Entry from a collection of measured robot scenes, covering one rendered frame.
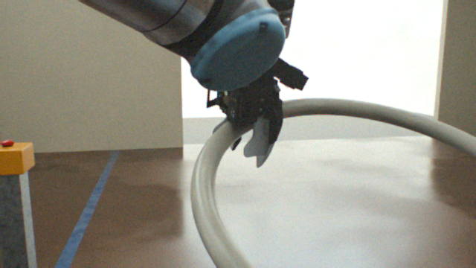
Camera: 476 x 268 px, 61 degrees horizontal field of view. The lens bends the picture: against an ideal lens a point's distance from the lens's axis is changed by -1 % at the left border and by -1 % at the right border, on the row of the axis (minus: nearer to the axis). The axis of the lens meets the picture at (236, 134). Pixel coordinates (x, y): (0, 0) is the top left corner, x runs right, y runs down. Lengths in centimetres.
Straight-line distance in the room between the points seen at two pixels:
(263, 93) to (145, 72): 576
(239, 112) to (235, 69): 20
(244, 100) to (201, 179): 13
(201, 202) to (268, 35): 20
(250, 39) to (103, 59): 604
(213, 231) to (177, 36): 20
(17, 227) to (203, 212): 111
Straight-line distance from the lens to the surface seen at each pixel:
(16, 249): 154
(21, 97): 663
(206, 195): 47
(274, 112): 60
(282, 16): 54
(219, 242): 42
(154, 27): 32
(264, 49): 36
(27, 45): 657
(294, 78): 64
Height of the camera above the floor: 135
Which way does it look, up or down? 10 degrees down
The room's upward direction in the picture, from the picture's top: straight up
